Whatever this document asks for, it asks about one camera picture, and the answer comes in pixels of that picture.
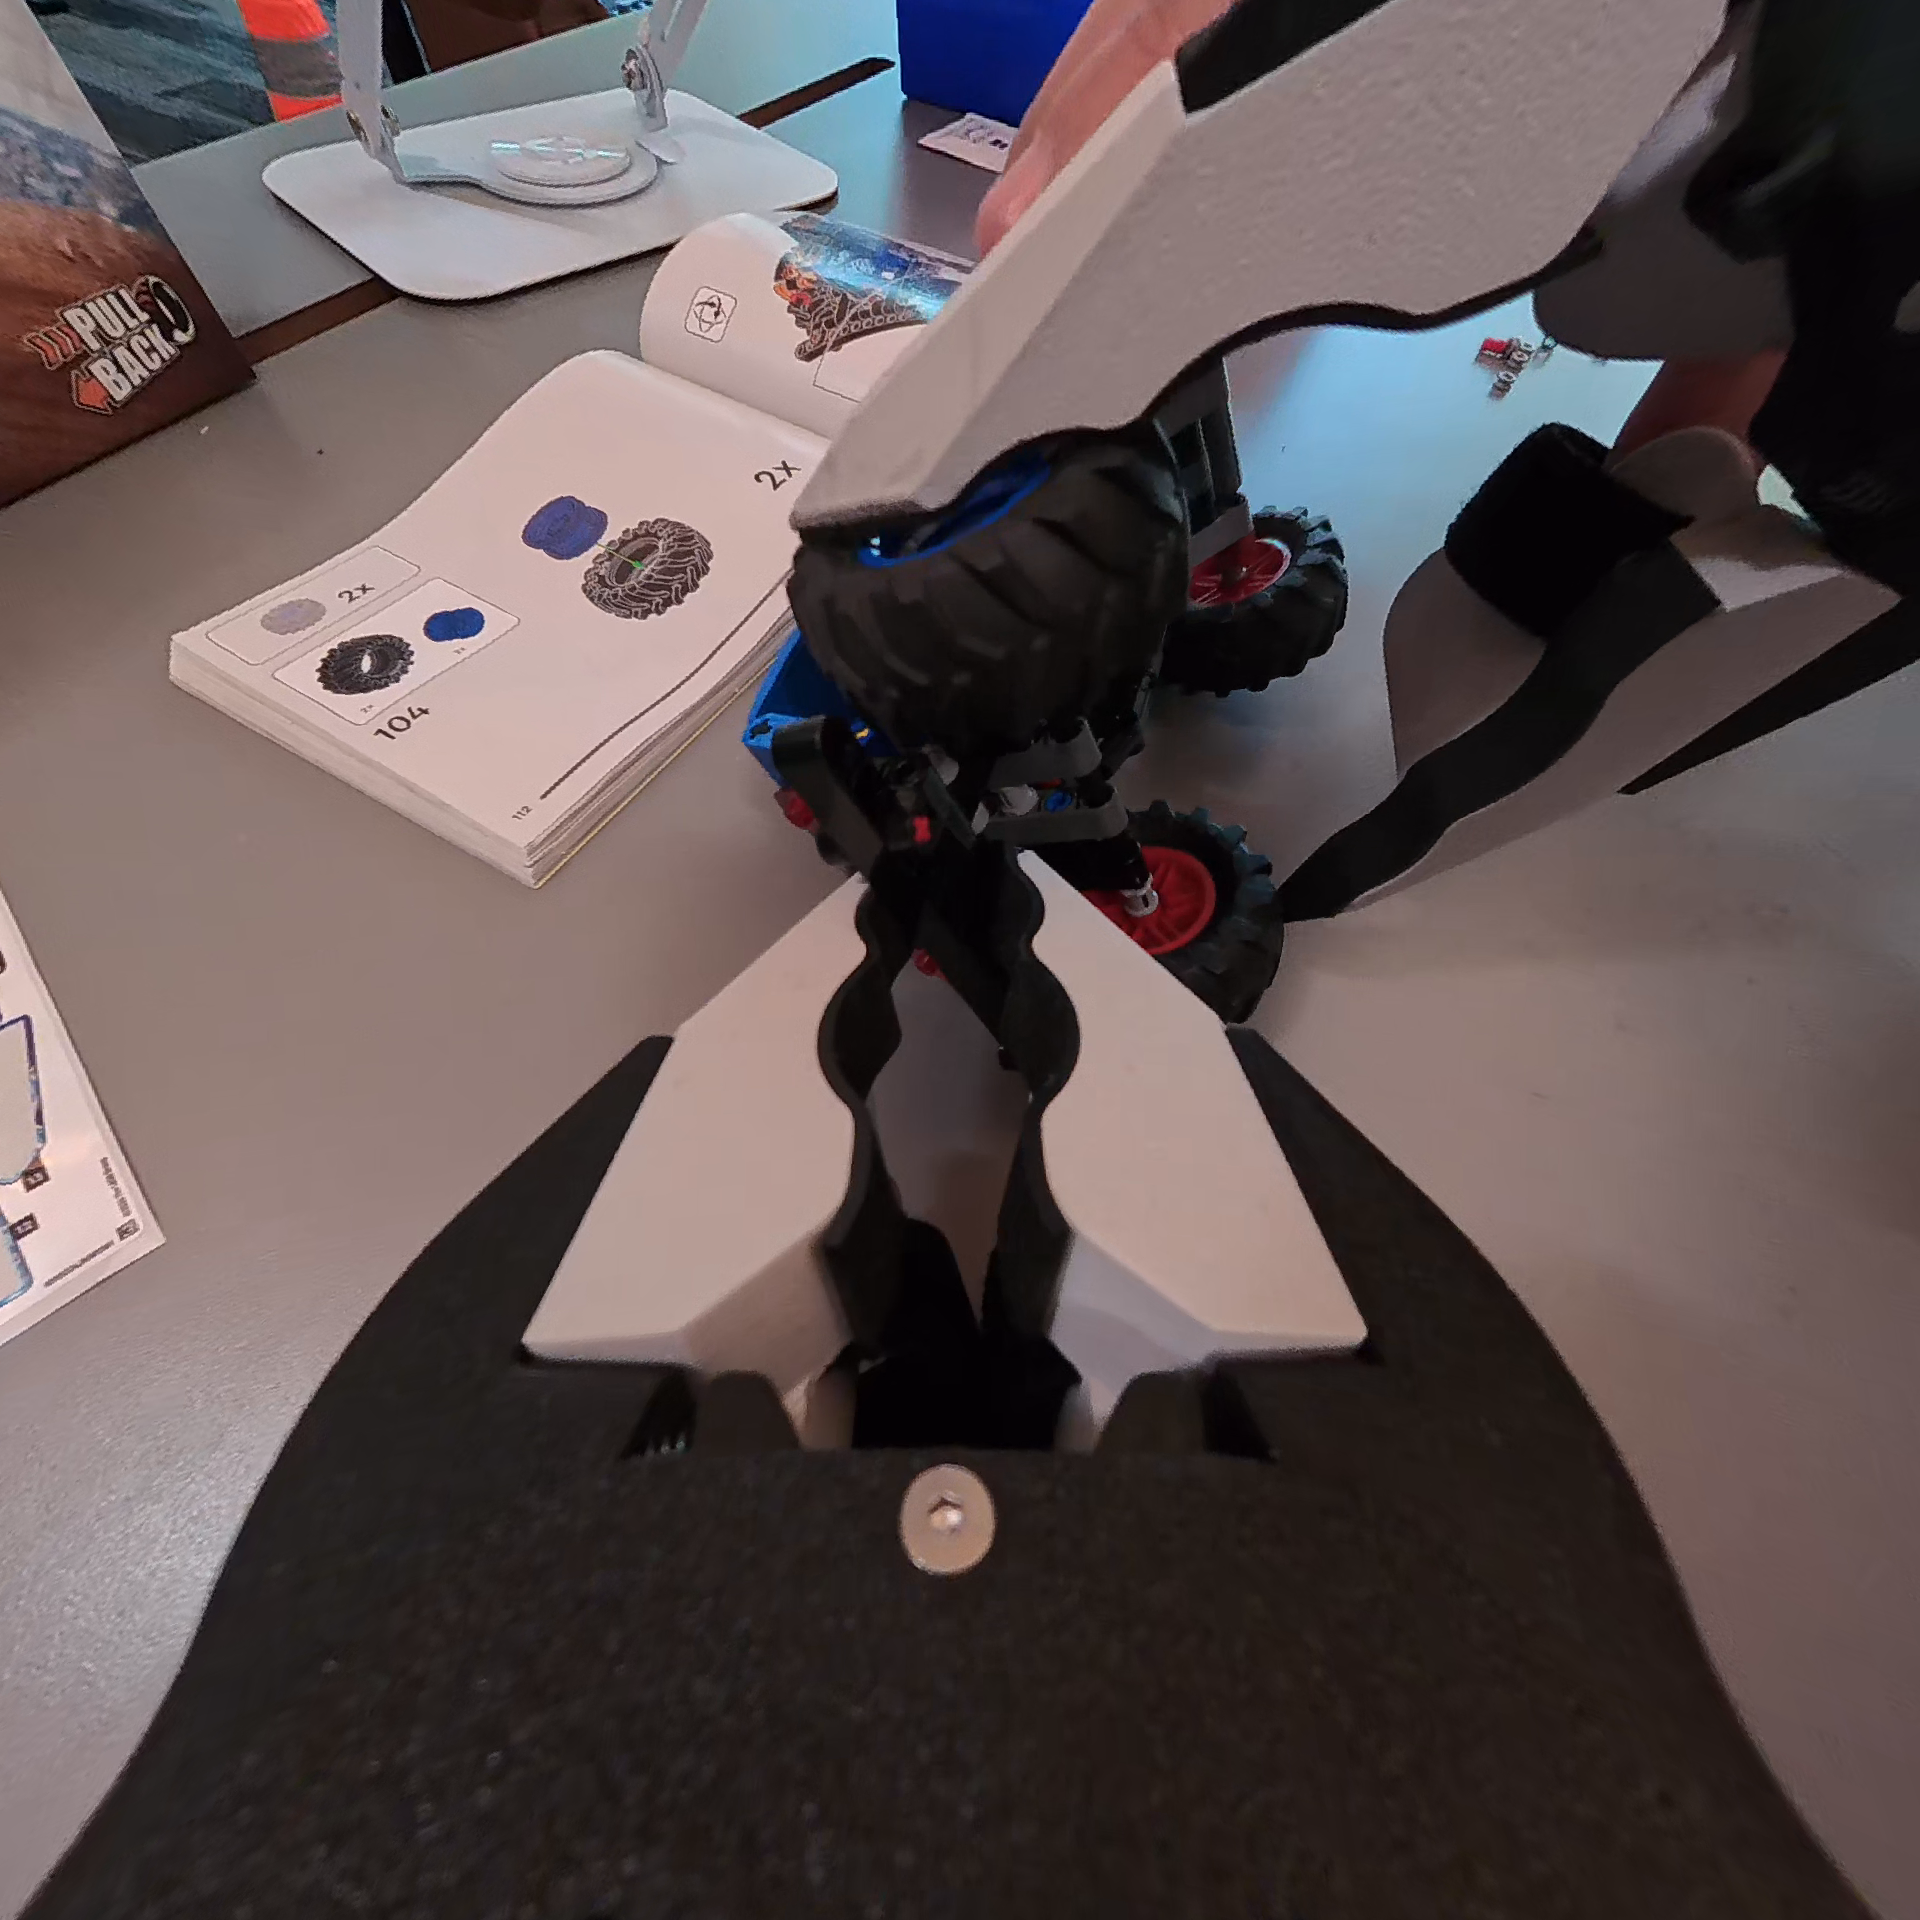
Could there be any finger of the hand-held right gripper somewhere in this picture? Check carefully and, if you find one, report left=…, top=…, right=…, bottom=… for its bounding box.
left=1271, top=507, right=1901, bottom=923
left=786, top=0, right=1731, bottom=534

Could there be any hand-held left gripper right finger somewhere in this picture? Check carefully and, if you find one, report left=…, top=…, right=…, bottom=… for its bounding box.
left=996, top=862, right=1372, bottom=1444

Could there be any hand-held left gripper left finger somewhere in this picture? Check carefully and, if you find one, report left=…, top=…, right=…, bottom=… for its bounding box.
left=516, top=877, right=921, bottom=1452

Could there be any blue lego monster truck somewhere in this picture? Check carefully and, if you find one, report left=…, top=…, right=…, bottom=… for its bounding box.
left=746, top=374, right=1349, bottom=1023

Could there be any blue rim lego wheel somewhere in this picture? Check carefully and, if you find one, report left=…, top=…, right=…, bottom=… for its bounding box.
left=786, top=448, right=1197, bottom=755

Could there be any lego instruction booklet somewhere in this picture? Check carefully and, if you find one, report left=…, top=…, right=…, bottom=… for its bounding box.
left=168, top=211, right=994, bottom=888

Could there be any lego set box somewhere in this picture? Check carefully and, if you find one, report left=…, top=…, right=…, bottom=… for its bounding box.
left=0, top=0, right=257, bottom=509

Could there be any person's right hand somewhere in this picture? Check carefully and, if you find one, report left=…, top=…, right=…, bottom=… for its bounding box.
left=971, top=0, right=1251, bottom=256

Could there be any blue plastic bin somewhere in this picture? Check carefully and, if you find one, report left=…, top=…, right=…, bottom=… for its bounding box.
left=897, top=0, right=1104, bottom=134

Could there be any white sticker sheet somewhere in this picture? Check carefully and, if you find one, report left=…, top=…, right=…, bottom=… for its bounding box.
left=0, top=891, right=168, bottom=1346

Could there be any white metal stand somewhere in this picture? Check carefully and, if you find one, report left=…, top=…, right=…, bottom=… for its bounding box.
left=264, top=0, right=842, bottom=303

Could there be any orange traffic cone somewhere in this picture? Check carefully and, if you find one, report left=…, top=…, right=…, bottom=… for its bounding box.
left=237, top=0, right=351, bottom=126

